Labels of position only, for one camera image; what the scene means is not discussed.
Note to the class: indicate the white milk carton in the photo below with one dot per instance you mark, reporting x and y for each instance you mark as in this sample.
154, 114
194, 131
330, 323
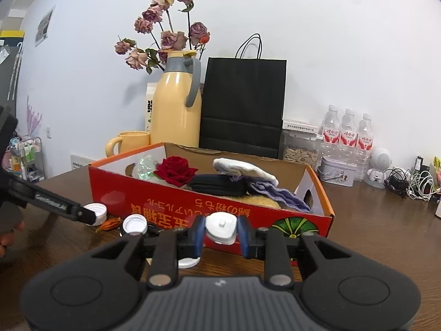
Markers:
151, 110

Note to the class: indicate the purple wall decoration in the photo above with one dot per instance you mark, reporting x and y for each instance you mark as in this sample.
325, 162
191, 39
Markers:
32, 117

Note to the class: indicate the wall poster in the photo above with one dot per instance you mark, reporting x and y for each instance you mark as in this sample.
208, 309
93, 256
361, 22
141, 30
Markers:
44, 26

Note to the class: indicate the person's left hand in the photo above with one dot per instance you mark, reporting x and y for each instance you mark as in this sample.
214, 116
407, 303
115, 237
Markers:
7, 241

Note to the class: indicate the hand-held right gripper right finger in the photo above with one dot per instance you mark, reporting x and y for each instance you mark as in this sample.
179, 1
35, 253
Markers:
243, 238

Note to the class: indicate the small black device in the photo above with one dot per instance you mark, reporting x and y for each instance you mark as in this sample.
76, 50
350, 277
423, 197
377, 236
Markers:
422, 163

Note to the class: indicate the metal storage rack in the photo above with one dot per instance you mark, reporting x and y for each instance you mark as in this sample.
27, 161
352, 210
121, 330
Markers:
29, 158

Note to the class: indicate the yellow plush toy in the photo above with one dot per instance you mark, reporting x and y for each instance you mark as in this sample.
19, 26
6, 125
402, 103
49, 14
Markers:
256, 201

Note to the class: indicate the white wall panel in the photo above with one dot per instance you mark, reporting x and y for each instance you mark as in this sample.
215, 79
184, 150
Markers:
81, 162

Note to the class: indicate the white round cap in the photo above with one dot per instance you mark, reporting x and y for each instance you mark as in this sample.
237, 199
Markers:
188, 263
135, 224

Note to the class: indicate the white cloth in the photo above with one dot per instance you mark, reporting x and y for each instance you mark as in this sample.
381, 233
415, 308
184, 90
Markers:
241, 169

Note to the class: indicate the black paper bag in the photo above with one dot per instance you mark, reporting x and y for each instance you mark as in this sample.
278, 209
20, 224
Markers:
241, 103

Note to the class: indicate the black zipper case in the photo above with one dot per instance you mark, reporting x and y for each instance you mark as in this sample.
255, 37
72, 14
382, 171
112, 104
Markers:
217, 183

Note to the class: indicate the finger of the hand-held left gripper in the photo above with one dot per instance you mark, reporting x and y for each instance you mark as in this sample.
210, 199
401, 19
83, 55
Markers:
81, 213

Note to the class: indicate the clear seed container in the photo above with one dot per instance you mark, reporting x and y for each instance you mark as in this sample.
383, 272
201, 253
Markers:
299, 155

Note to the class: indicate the red rose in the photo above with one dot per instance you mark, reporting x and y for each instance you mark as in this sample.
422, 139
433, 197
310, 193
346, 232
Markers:
175, 170

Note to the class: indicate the yellow thermos jug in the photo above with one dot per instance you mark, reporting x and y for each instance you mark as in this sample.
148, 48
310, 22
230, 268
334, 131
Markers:
175, 110

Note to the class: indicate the purple cloth pouch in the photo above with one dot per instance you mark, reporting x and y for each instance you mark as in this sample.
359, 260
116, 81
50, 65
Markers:
275, 193

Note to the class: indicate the grey tin box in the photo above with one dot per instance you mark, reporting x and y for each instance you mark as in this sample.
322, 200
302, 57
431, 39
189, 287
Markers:
337, 176

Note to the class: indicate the white robot toy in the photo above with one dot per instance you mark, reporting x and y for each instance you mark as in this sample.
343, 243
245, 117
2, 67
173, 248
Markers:
380, 160

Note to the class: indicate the red cardboard box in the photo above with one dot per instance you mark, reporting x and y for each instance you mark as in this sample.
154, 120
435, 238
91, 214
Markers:
165, 203

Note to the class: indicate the ridged white jar lid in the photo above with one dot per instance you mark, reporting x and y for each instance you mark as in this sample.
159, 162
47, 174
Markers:
98, 210

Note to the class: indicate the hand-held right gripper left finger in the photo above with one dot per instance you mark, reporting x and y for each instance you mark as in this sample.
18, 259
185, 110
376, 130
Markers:
198, 236

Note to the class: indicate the iridescent plastic cup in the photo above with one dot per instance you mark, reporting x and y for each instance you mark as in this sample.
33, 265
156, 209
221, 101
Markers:
144, 167

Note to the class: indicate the yellow mug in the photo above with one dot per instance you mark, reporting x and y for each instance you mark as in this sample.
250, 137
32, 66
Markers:
134, 143

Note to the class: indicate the colourful snack packet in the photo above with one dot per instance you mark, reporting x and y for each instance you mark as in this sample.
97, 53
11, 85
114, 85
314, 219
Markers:
437, 169

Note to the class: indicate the orange dried flower bud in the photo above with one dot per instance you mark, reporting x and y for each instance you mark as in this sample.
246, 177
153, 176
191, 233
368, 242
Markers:
108, 224

